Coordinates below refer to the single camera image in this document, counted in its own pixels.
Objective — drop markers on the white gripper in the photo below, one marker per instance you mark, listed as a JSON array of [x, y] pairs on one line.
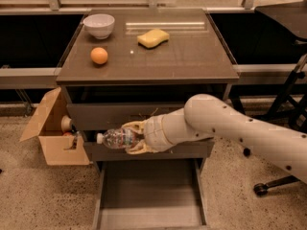
[[153, 133]]

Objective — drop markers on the clear plastic water bottle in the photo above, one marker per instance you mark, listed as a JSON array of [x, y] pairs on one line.
[[120, 138]]

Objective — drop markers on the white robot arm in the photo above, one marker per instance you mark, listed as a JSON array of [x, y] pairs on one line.
[[205, 116]]

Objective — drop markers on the bottom grey open drawer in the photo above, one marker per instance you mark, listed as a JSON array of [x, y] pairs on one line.
[[150, 195]]

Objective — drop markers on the middle grey drawer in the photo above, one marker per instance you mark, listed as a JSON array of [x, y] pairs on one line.
[[201, 149]]

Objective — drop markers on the small bottle in box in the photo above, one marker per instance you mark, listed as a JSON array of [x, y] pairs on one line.
[[75, 140]]

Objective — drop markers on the top grey drawer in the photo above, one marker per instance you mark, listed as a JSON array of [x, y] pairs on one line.
[[103, 116]]

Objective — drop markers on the grey drawer cabinet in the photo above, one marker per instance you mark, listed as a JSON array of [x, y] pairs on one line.
[[192, 61]]

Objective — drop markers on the white round object in box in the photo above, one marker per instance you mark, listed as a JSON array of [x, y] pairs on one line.
[[66, 123]]

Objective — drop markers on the open cardboard box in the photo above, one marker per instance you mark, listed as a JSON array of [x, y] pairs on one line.
[[45, 126]]

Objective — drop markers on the orange fruit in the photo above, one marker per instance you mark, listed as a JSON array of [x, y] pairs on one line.
[[99, 55]]

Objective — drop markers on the yellow sponge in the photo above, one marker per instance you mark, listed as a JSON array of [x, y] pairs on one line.
[[152, 38]]

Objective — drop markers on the white ceramic bowl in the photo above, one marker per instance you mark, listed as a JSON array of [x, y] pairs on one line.
[[99, 25]]

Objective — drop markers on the black office chair base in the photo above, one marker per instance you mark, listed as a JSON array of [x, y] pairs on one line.
[[261, 189]]

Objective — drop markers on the black side table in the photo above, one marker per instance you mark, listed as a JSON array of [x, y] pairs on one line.
[[268, 47]]

